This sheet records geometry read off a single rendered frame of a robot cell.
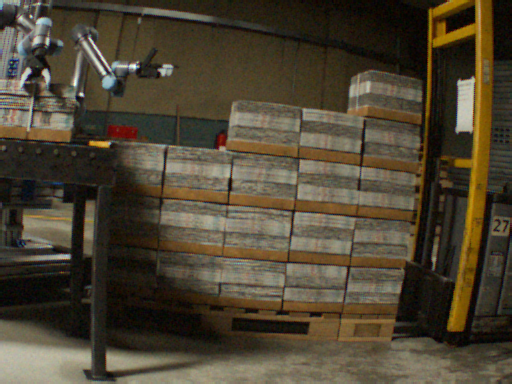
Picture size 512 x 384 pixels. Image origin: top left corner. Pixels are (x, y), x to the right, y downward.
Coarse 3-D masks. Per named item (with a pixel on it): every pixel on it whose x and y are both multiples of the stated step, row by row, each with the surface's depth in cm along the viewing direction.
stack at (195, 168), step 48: (144, 144) 279; (240, 192) 286; (288, 192) 289; (336, 192) 291; (192, 240) 285; (240, 240) 288; (288, 240) 290; (336, 240) 292; (192, 288) 286; (240, 288) 289; (288, 288) 292; (336, 288) 294; (288, 336) 293; (336, 336) 296
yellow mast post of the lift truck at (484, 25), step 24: (480, 0) 275; (480, 24) 276; (480, 48) 277; (480, 72) 277; (480, 96) 278; (480, 120) 278; (480, 144) 279; (480, 168) 280; (480, 192) 281; (480, 216) 282; (456, 288) 285; (456, 312) 283
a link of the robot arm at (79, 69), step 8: (96, 32) 325; (96, 40) 328; (80, 56) 320; (80, 64) 320; (72, 72) 322; (80, 72) 321; (72, 80) 321; (80, 80) 322; (80, 88) 323; (80, 96) 322; (80, 104) 323; (80, 112) 324
